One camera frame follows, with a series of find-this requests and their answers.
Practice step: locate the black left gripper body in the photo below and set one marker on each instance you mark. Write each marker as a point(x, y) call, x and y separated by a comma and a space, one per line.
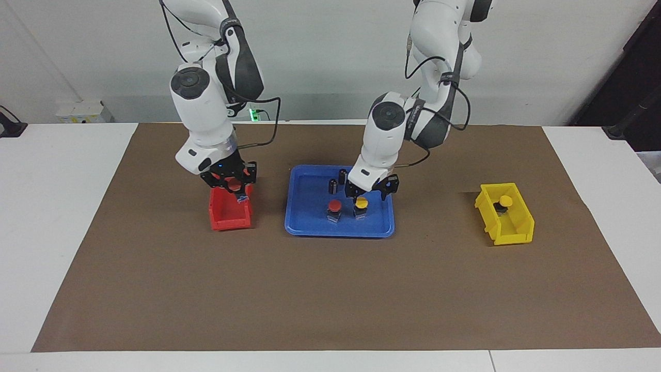
point(384, 182)

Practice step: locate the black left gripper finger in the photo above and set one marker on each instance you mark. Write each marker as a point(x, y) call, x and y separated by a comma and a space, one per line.
point(386, 194)
point(351, 195)

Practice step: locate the black equipment stand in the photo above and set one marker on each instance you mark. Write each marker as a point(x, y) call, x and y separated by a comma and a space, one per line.
point(630, 77)

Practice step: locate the black table clamp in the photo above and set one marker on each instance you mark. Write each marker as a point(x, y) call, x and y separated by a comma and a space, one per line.
point(10, 126)

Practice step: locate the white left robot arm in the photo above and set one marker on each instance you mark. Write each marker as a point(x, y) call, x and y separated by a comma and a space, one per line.
point(387, 134)

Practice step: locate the brown table mat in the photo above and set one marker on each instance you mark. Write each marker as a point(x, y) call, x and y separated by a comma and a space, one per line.
point(330, 289)

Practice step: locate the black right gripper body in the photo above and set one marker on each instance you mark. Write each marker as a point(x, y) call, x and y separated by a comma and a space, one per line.
point(230, 169)

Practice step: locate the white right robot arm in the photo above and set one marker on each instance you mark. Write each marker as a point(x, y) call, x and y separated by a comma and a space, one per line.
point(201, 108)

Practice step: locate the red push button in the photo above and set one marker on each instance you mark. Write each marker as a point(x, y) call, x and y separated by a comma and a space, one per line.
point(235, 184)
point(334, 205)

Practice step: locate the white box device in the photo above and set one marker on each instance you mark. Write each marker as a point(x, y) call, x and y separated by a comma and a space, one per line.
point(82, 112)

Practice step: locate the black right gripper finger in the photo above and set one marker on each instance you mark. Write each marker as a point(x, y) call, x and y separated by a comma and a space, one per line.
point(221, 185)
point(244, 192)

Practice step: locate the blue plastic tray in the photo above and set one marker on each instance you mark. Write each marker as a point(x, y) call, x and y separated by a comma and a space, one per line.
point(310, 217)

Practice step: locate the black cylinder with white dots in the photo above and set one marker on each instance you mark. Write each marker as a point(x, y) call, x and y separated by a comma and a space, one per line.
point(342, 176)
point(333, 186)

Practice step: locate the yellow plastic bin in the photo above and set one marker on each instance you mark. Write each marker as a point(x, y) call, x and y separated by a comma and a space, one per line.
point(516, 232)

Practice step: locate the red plastic bin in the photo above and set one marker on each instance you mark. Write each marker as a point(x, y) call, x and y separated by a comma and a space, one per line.
point(230, 219)

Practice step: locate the device with green light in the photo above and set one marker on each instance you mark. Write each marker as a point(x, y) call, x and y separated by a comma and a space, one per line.
point(258, 113)

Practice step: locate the yellow push button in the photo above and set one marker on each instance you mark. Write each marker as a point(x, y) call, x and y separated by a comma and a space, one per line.
point(504, 201)
point(361, 202)

